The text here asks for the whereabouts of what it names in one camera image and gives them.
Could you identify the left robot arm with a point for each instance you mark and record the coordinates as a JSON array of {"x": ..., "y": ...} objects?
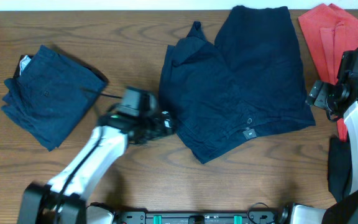
[{"x": 63, "y": 199}]

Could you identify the red t-shirt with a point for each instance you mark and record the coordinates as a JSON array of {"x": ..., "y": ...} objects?
[{"x": 329, "y": 31}]

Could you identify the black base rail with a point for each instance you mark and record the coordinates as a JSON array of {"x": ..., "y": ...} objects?
[{"x": 185, "y": 217}]

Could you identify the navy shorts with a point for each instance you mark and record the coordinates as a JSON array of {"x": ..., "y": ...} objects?
[
  {"x": 247, "y": 83},
  {"x": 49, "y": 94}
]

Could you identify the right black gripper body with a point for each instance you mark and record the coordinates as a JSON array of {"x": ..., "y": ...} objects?
[{"x": 324, "y": 94}]

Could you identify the black t-shirt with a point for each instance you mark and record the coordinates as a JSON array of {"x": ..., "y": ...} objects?
[{"x": 343, "y": 156}]

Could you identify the folded navy shorts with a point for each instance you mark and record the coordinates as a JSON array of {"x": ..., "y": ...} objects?
[{"x": 49, "y": 94}]

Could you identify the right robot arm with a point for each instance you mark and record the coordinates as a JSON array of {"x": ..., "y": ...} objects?
[{"x": 345, "y": 211}]

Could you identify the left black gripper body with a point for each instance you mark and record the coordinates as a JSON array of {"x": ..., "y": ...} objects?
[{"x": 160, "y": 125}]

